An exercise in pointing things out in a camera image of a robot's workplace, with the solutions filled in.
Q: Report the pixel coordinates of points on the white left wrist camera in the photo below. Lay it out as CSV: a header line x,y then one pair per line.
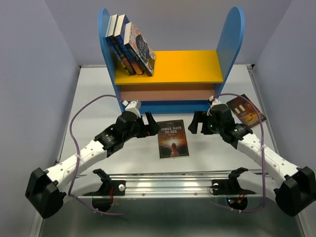
x,y
133,106

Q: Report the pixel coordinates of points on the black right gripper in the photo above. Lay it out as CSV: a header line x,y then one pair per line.
x,y
200,116

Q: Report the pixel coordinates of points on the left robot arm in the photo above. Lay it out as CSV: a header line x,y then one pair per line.
x,y
48,189

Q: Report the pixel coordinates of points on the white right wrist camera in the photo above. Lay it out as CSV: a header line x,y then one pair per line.
x,y
213,101

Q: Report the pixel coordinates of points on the Animal Farm book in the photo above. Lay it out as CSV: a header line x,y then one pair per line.
x,y
112,41

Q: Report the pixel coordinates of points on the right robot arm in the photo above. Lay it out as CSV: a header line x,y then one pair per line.
x,y
292,188

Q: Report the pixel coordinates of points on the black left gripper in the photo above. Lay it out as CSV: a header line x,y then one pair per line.
x,y
152,129

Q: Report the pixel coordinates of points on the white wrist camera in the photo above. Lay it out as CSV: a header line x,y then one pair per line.
x,y
213,101
133,106

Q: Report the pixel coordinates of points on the Jane Eyre book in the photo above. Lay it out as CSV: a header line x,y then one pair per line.
x,y
119,36

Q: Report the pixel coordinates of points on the blue wooden bookshelf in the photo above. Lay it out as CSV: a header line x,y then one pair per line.
x,y
183,80

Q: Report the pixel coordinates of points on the aluminium mounting rail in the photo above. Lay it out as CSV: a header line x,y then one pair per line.
x,y
158,186

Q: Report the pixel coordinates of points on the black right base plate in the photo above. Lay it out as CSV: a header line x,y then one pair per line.
x,y
226,187

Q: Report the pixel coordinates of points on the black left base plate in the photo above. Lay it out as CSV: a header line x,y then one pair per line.
x,y
111,188

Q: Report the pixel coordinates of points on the Three Days to See book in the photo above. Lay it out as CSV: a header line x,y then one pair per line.
x,y
172,141

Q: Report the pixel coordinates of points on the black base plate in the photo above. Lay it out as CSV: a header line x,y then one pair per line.
x,y
111,188
226,187

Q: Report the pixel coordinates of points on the Little Women book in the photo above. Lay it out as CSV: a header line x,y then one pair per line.
x,y
139,48

